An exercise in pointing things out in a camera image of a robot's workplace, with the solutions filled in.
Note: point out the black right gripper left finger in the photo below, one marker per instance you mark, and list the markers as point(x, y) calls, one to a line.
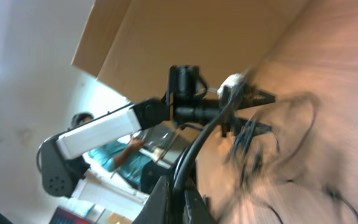
point(156, 209)

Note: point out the person in teal shirt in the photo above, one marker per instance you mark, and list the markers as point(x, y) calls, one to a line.
point(139, 170)

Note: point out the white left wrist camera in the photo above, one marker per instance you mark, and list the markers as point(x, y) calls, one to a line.
point(231, 81)

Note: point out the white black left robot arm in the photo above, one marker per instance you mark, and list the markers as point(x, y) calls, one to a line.
point(184, 103)

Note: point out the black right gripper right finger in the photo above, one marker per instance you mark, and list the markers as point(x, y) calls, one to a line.
point(195, 210)

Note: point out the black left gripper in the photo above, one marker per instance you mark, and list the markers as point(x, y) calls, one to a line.
point(253, 96)

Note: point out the brown cardboard panel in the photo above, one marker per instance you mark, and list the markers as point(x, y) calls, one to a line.
point(130, 45)

